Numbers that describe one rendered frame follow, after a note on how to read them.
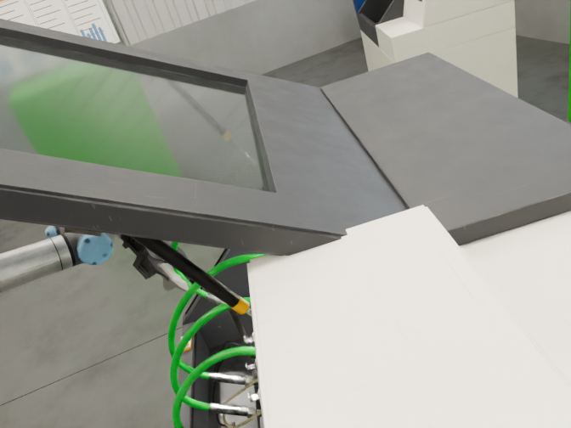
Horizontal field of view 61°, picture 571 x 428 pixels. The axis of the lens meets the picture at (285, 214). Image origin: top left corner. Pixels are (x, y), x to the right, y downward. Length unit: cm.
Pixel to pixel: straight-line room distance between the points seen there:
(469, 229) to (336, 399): 31
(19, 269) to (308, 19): 695
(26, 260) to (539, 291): 92
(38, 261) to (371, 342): 82
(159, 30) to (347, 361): 708
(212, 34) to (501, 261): 696
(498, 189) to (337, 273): 27
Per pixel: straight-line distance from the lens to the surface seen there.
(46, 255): 112
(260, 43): 757
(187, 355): 142
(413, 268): 50
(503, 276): 60
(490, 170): 74
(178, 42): 737
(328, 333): 45
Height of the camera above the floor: 187
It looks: 30 degrees down
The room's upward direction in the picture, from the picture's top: 19 degrees counter-clockwise
